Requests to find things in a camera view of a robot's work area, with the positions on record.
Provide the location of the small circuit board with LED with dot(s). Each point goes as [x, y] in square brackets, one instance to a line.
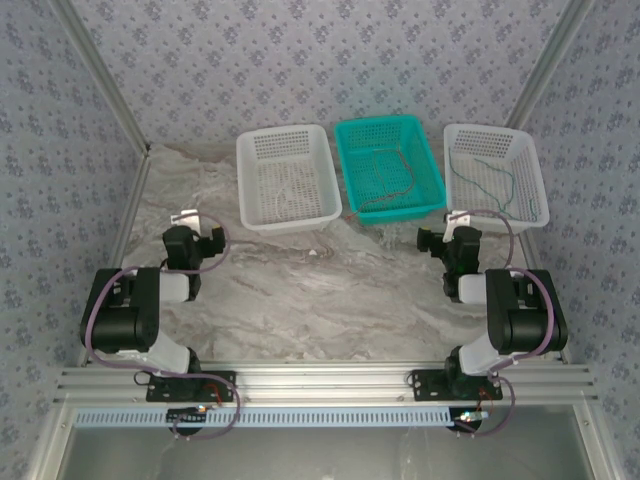
[187, 414]
[470, 417]

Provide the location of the aluminium frame corner post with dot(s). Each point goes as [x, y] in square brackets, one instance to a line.
[100, 75]
[545, 70]

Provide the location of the teal perforated plastic basket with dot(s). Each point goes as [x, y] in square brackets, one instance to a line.
[360, 150]

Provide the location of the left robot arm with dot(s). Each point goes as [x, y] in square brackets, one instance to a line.
[125, 310]

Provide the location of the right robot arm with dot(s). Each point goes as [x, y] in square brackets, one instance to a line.
[525, 310]

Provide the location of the white perforated plastic basket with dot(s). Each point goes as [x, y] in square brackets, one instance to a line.
[530, 150]
[250, 200]

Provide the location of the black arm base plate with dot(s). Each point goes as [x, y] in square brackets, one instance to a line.
[220, 385]
[425, 385]

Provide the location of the steel bottom panel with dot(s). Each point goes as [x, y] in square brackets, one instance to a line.
[320, 455]

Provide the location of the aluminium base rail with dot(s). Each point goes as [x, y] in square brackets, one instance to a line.
[320, 382]

